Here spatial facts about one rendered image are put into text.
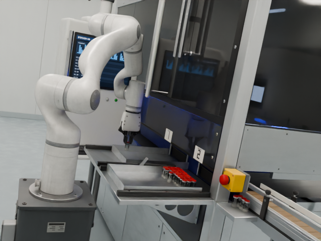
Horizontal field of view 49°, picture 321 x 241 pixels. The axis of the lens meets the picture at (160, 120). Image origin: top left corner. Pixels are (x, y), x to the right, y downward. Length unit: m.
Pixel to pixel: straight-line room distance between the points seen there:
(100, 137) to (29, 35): 4.59
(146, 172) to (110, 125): 0.71
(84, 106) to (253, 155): 0.72
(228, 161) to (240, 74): 0.34
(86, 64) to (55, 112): 0.20
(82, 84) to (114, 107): 1.08
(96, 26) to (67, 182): 0.63
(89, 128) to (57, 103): 1.01
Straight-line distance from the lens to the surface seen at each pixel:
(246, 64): 1.39
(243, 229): 1.63
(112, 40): 1.40
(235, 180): 1.37
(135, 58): 1.69
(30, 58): 6.70
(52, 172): 1.29
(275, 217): 1.37
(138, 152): 1.98
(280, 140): 1.57
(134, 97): 1.80
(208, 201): 1.47
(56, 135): 1.25
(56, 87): 1.24
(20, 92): 6.76
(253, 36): 1.40
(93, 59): 1.32
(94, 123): 2.25
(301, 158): 1.68
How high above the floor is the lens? 1.38
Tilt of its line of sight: 9 degrees down
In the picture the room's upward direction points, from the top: 10 degrees clockwise
